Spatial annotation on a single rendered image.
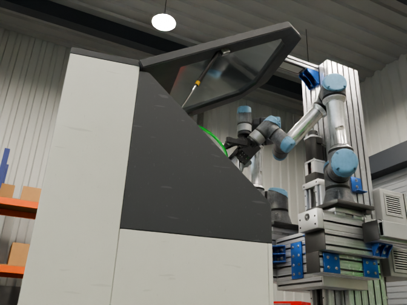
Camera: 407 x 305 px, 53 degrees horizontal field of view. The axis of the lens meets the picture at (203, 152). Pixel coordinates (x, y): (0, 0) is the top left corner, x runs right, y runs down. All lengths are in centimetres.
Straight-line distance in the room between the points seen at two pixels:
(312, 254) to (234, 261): 50
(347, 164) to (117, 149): 102
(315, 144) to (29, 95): 750
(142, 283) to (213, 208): 38
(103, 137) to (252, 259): 72
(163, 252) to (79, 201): 34
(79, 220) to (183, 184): 40
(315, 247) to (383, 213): 61
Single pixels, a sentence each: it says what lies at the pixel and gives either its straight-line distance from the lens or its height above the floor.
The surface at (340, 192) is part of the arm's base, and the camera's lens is 203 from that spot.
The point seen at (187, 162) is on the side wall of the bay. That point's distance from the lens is 159.
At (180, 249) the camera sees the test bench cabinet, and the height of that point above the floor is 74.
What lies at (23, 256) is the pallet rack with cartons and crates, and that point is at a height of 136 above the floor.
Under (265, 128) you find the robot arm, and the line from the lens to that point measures 199.
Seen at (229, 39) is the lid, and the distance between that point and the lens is 192.
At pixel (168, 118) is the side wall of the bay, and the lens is 165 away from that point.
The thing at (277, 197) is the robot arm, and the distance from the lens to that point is 243.
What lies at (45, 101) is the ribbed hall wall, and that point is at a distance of 919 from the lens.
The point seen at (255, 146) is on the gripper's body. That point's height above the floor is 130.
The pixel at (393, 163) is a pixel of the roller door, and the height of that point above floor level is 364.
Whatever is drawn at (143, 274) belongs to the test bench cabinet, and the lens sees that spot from 146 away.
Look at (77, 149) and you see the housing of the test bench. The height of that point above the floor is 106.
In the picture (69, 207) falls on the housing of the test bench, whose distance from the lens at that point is 149.
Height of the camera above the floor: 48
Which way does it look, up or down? 23 degrees up
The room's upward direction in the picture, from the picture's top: 3 degrees clockwise
